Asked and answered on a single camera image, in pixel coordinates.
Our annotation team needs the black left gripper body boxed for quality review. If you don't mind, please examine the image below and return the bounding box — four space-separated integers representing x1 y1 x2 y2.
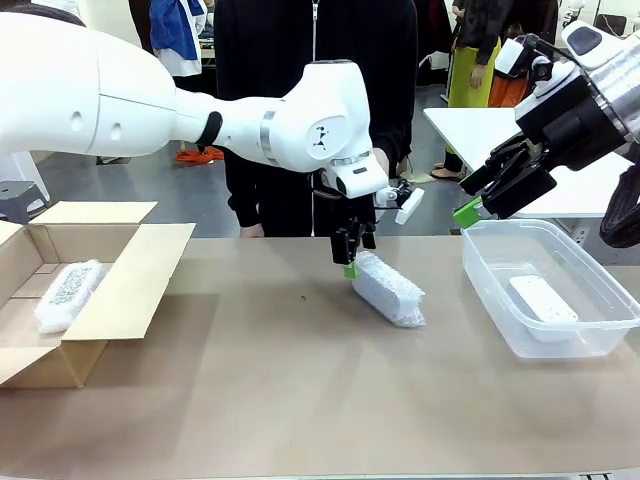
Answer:
329 196 378 237

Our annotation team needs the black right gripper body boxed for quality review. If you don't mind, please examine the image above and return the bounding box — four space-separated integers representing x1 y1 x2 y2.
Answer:
514 74 632 169

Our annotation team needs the bubble-wrapped plain white clock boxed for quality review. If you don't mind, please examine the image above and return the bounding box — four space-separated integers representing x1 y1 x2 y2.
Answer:
351 250 427 329

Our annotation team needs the unwrapped white clock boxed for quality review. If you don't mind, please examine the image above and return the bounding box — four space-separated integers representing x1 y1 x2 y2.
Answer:
508 273 580 344

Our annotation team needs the bubble-wrapped clock with dark print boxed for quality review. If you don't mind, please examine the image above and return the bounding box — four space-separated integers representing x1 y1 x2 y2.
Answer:
33 258 109 335

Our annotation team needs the person's right forearm black sleeve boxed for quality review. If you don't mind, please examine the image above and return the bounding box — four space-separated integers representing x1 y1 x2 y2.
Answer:
224 152 264 229

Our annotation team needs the person in orange trousers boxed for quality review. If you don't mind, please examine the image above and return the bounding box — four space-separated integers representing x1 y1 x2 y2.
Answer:
488 0 559 109

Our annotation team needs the person in yellow apron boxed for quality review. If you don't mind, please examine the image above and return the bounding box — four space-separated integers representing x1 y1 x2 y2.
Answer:
430 0 502 180

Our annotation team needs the clear plastic container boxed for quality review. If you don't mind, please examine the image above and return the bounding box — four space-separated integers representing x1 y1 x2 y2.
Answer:
460 218 640 360

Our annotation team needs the orange cloth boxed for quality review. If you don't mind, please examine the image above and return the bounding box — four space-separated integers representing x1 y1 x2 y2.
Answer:
175 148 226 164

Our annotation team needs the person in black zip hoodie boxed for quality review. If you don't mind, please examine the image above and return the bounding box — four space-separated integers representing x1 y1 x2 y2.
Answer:
214 0 419 239

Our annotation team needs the open cardboard box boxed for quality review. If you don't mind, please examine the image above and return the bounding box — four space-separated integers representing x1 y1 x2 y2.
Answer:
0 200 197 390

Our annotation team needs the person in blue white jacket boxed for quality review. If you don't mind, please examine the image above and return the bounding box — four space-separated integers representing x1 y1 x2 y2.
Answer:
149 0 204 77

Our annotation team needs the grey plastic stool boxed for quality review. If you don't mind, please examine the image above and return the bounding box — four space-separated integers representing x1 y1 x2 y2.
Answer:
0 180 51 225

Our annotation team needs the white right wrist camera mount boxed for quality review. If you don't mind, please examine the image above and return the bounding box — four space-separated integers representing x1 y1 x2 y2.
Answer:
494 33 584 99

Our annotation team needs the black braided cable sleeve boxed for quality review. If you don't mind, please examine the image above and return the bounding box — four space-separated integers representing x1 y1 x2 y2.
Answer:
599 162 640 249

